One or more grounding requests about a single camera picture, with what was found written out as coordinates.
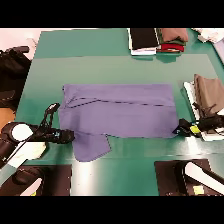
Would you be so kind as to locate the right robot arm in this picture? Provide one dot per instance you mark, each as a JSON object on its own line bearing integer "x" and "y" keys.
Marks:
{"x": 203, "y": 175}

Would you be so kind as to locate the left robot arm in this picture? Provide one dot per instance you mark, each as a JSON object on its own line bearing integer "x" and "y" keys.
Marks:
{"x": 20, "y": 133}

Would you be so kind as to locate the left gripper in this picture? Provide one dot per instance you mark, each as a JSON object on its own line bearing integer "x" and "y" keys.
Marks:
{"x": 63, "y": 136}

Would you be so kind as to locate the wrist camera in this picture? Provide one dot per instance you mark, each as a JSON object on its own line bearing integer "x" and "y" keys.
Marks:
{"x": 201, "y": 113}
{"x": 52, "y": 108}

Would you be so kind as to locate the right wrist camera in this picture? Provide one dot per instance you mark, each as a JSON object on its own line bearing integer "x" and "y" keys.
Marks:
{"x": 201, "y": 113}

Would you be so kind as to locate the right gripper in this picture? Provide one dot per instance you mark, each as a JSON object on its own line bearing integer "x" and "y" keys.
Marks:
{"x": 186, "y": 127}

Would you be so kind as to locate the purple T-shirt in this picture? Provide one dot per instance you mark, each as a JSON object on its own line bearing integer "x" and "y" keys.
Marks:
{"x": 126, "y": 110}

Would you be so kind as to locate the brown garment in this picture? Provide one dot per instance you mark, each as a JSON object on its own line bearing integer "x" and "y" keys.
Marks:
{"x": 175, "y": 34}
{"x": 210, "y": 95}

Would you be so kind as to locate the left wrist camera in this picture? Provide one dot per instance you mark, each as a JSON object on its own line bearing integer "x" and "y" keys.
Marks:
{"x": 52, "y": 108}

